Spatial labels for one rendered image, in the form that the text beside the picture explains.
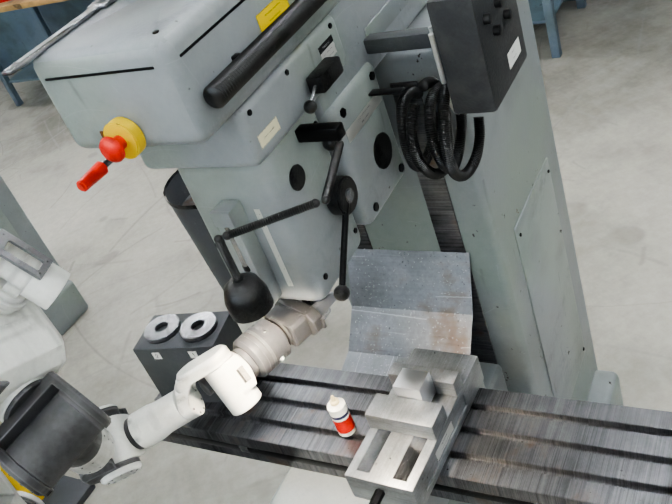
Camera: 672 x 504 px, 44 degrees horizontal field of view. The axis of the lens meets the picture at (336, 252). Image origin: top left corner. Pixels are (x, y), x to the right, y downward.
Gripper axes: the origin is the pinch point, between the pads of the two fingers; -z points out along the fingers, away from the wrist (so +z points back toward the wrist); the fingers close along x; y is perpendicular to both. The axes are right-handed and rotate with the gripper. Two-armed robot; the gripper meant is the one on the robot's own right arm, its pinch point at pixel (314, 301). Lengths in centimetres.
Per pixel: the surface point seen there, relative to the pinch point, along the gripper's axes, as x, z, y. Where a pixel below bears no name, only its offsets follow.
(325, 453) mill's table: 0.2, 11.8, 33.6
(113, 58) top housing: -11, 20, -63
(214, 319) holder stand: 34.7, 6.1, 13.5
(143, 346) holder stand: 47, 20, 15
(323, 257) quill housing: -10.9, 1.2, -15.2
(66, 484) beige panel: 161, 41, 121
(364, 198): -7.6, -14.0, -16.8
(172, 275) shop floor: 236, -66, 123
